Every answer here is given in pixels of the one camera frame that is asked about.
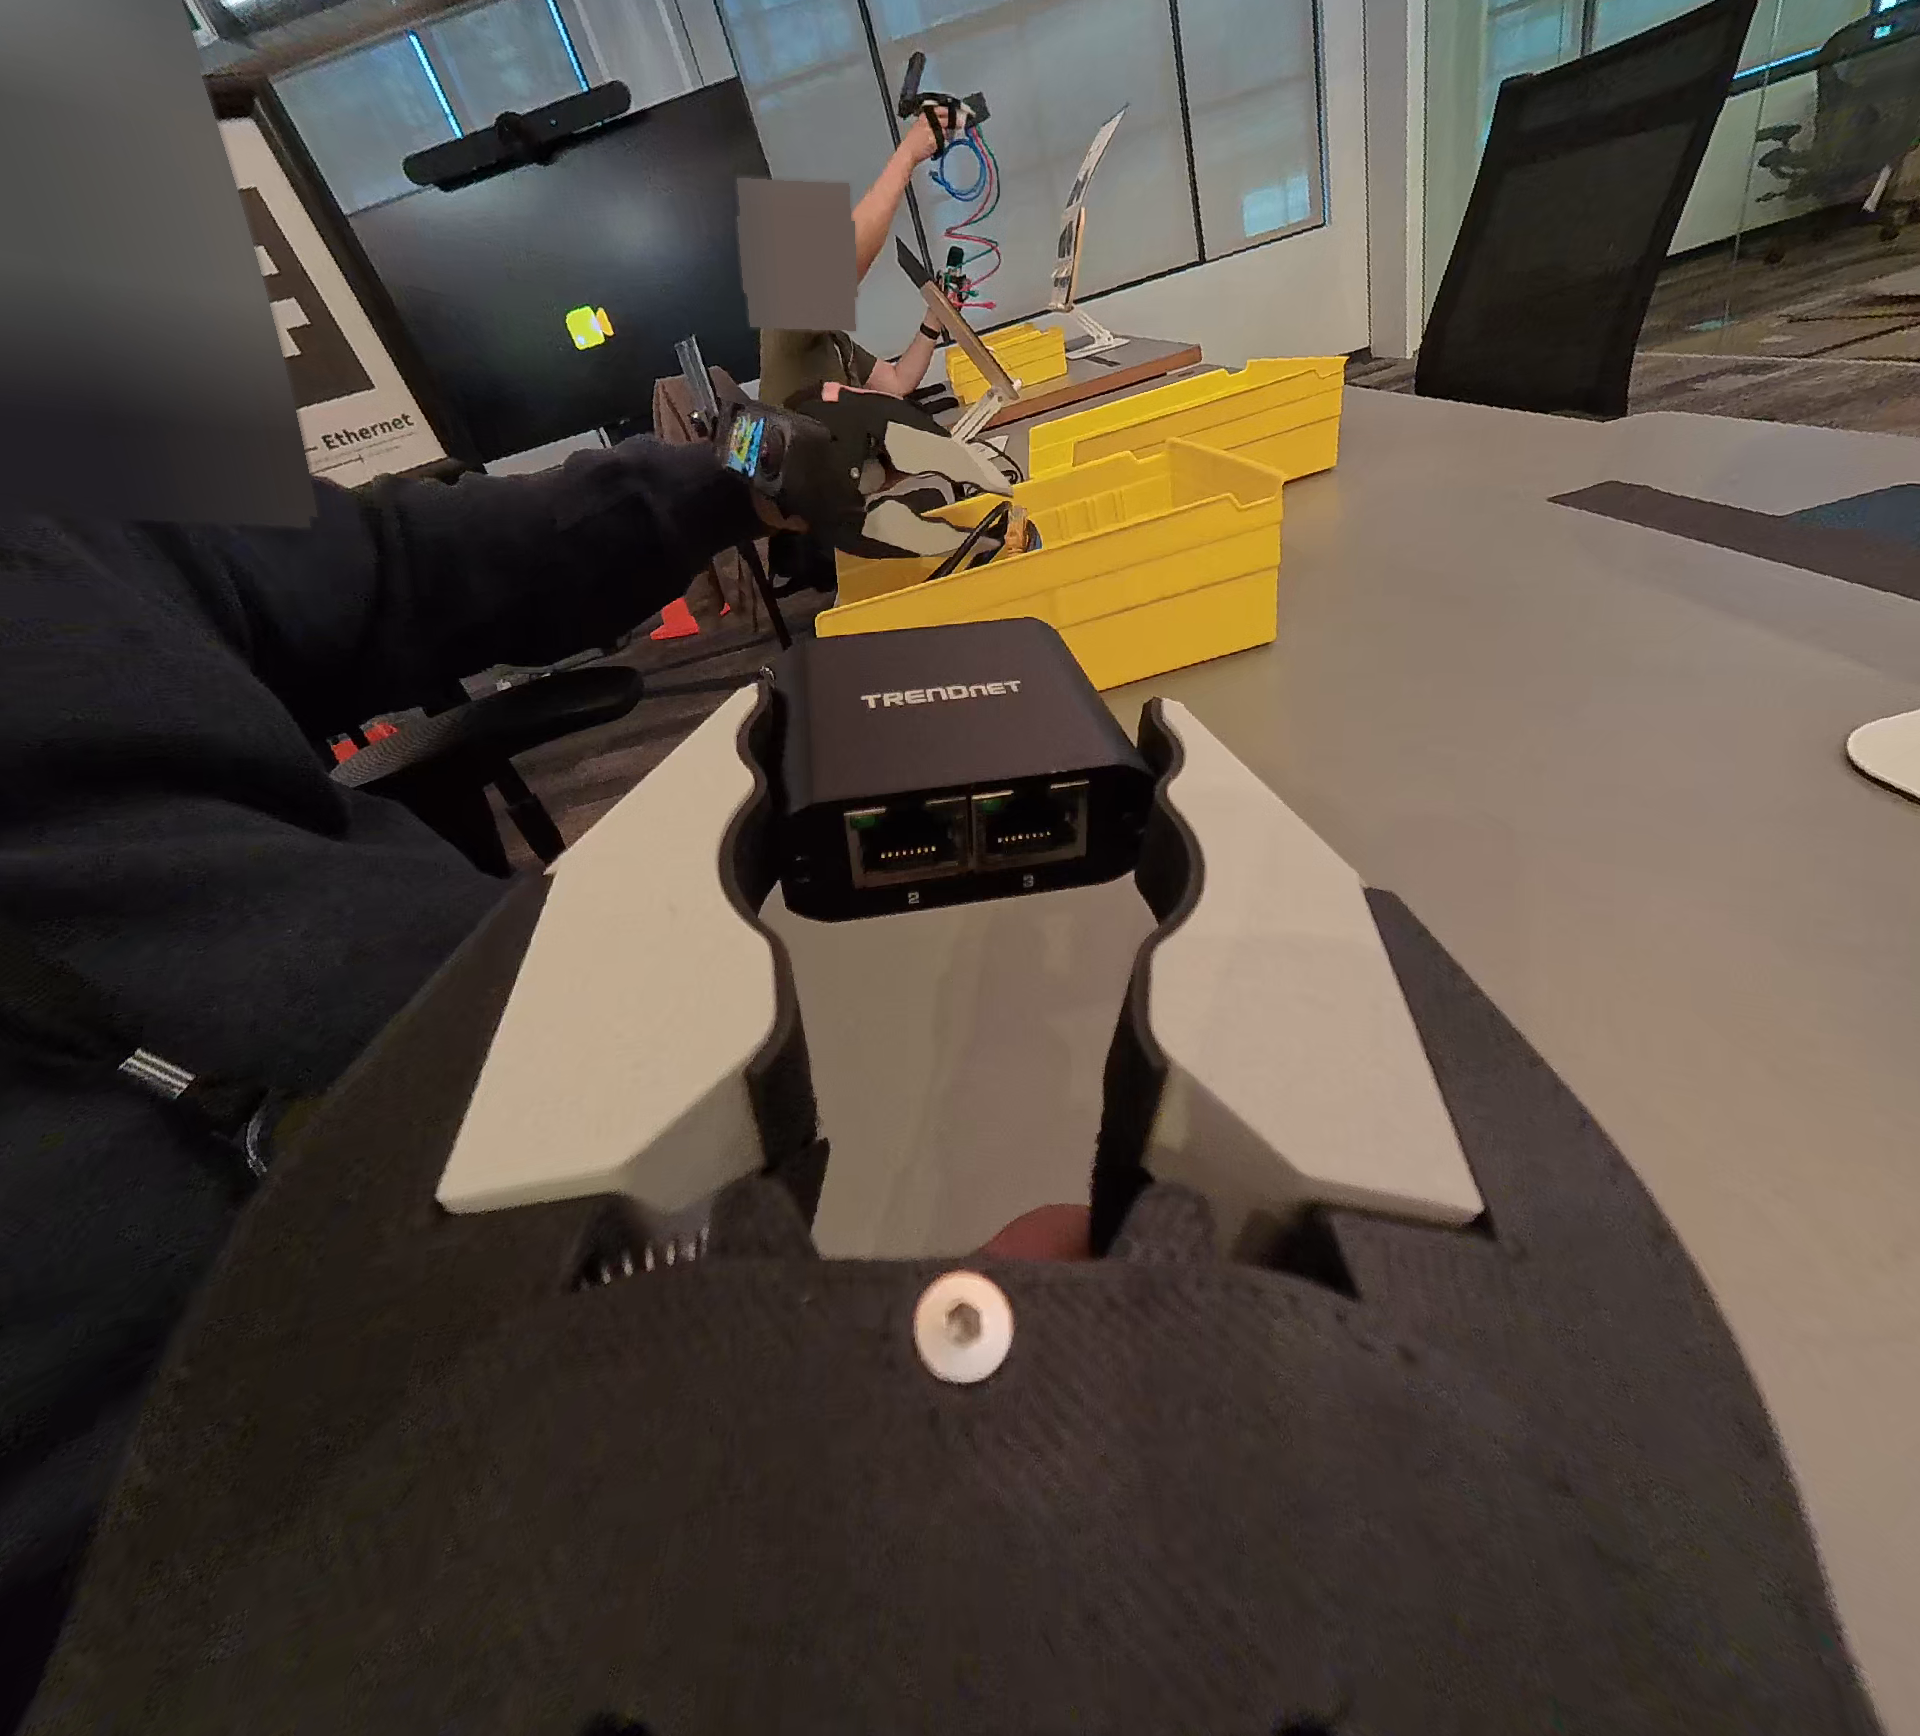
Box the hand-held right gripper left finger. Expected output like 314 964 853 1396
434 681 828 1220

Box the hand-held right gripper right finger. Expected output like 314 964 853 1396
1091 698 1490 1266

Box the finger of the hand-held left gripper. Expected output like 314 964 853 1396
864 488 1003 560
884 420 1022 488

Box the black network switch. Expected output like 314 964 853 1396
763 613 1159 926

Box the yellow plastic bin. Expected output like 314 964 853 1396
1026 355 1349 481
814 437 1288 691

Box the small yellow bin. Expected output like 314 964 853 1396
945 321 1070 406

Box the wooden desk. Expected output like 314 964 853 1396
961 332 1206 426

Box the large black screen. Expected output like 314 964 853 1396
348 78 775 463

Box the black video bar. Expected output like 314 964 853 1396
403 81 633 189

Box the white banner sign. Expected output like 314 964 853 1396
216 116 452 486

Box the white board stand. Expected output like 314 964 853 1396
1845 708 1920 803

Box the black office chair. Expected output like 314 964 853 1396
1754 1 1920 268

